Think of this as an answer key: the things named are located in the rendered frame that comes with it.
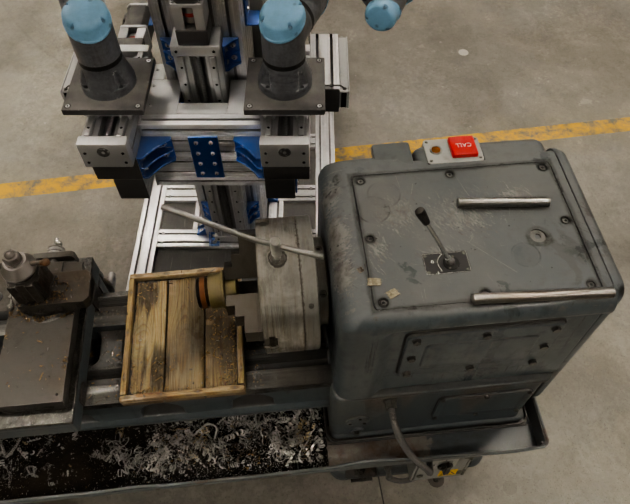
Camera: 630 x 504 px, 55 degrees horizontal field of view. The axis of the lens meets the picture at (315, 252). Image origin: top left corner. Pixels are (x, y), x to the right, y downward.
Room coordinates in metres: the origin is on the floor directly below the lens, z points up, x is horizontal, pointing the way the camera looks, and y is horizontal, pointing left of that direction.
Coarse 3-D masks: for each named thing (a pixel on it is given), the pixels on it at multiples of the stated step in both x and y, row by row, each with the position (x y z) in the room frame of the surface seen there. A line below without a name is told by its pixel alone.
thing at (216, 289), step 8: (200, 280) 0.72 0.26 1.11; (208, 280) 0.72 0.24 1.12; (216, 280) 0.71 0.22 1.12; (224, 280) 0.72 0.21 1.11; (232, 280) 0.72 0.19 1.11; (200, 288) 0.70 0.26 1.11; (208, 288) 0.70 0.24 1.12; (216, 288) 0.70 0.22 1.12; (224, 288) 0.70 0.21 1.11; (232, 288) 0.70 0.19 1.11; (200, 296) 0.68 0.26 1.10; (208, 296) 0.68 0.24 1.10; (216, 296) 0.68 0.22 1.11; (224, 296) 0.68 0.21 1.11; (200, 304) 0.67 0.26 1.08; (208, 304) 0.68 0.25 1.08; (216, 304) 0.67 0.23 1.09; (224, 304) 0.67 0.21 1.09
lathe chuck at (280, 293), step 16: (272, 224) 0.80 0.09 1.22; (288, 224) 0.80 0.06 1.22; (288, 240) 0.74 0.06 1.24; (256, 256) 0.70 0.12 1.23; (288, 256) 0.70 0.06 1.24; (272, 272) 0.67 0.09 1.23; (288, 272) 0.67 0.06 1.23; (272, 288) 0.64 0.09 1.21; (288, 288) 0.64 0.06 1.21; (272, 304) 0.61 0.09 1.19; (288, 304) 0.62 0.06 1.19; (272, 320) 0.59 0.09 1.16; (288, 320) 0.59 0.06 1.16; (272, 336) 0.57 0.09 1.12; (288, 336) 0.58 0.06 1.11; (304, 336) 0.58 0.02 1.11; (272, 352) 0.57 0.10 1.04
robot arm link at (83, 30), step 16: (80, 0) 1.37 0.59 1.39; (96, 0) 1.38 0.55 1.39; (64, 16) 1.32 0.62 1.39; (80, 16) 1.32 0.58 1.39; (96, 16) 1.32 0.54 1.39; (80, 32) 1.28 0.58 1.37; (96, 32) 1.29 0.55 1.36; (112, 32) 1.33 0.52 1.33; (80, 48) 1.29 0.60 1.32; (96, 48) 1.29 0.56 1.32; (112, 48) 1.31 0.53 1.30; (96, 64) 1.28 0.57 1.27
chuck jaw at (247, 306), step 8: (232, 296) 0.68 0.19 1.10; (240, 296) 0.68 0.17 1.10; (248, 296) 0.68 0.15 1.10; (256, 296) 0.68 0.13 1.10; (232, 304) 0.66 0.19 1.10; (240, 304) 0.66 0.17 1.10; (248, 304) 0.66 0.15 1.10; (256, 304) 0.66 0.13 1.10; (232, 312) 0.66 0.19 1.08; (240, 312) 0.64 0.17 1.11; (248, 312) 0.64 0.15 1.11; (256, 312) 0.64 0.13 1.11; (240, 320) 0.63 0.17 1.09; (248, 320) 0.62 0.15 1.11; (256, 320) 0.62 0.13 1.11; (248, 328) 0.60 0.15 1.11; (256, 328) 0.60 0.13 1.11; (248, 336) 0.59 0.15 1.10; (256, 336) 0.59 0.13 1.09; (272, 344) 0.58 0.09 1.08
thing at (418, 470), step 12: (396, 408) 0.53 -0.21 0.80; (396, 420) 0.50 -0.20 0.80; (396, 432) 0.47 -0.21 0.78; (408, 456) 0.44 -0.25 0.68; (384, 468) 0.54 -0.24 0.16; (408, 468) 0.53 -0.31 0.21; (420, 468) 0.43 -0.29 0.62; (432, 468) 0.45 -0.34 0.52; (444, 468) 0.49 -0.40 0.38; (456, 468) 0.51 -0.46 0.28; (396, 480) 0.52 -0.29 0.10; (408, 480) 0.52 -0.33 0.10; (432, 480) 0.54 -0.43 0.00
